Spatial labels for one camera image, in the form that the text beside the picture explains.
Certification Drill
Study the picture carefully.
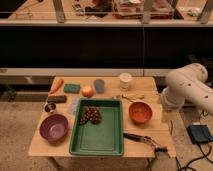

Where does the yellow banana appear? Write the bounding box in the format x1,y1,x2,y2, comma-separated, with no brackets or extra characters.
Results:
115,94,145,102

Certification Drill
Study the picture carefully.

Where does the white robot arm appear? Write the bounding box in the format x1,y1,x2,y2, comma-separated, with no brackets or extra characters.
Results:
160,63,213,115

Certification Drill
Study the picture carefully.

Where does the green plastic tray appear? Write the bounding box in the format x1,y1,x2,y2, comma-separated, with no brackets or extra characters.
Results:
69,99,124,156

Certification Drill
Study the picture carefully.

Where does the red tray on shelf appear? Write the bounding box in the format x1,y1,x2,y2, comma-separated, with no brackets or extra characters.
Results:
113,0,174,19

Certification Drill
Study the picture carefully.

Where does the grey blue cup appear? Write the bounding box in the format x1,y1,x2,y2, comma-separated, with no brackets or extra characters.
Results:
94,79,105,94

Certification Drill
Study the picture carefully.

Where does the red yellow apple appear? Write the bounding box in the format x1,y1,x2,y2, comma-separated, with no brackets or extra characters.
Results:
81,86,94,98

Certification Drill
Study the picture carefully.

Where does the white paper cup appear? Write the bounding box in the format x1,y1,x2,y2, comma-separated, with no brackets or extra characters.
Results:
119,73,132,90

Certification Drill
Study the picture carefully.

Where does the dark grape bunch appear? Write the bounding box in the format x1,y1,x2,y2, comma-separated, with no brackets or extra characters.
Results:
80,107,102,125

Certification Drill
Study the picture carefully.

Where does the clear plastic bag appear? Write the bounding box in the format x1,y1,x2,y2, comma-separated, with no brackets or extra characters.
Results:
67,96,80,115

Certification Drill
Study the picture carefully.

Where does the green sponge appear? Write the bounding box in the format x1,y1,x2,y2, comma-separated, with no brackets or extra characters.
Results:
64,84,80,93

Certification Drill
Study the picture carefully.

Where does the orange bowl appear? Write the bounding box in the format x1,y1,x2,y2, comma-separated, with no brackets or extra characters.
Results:
129,102,152,124

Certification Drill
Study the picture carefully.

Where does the orange carrot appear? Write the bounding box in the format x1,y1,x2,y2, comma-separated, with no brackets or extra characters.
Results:
50,79,64,94

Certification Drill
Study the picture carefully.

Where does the black rectangular block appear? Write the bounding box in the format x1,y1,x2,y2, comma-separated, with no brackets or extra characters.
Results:
47,95,67,103

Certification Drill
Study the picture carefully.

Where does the small metal cup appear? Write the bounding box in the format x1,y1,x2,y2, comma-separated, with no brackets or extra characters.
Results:
44,103,56,113

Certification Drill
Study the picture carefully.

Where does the wooden table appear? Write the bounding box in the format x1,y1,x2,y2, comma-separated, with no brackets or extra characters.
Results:
27,76,177,171

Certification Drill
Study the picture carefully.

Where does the purple bowl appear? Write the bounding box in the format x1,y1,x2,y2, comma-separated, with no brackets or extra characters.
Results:
39,114,69,142

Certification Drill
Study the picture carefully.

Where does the black power box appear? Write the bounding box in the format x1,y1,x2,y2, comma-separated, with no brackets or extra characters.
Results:
187,125,213,144

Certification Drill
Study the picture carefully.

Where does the black floor cable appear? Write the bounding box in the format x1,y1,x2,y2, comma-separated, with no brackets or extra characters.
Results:
175,109,213,171

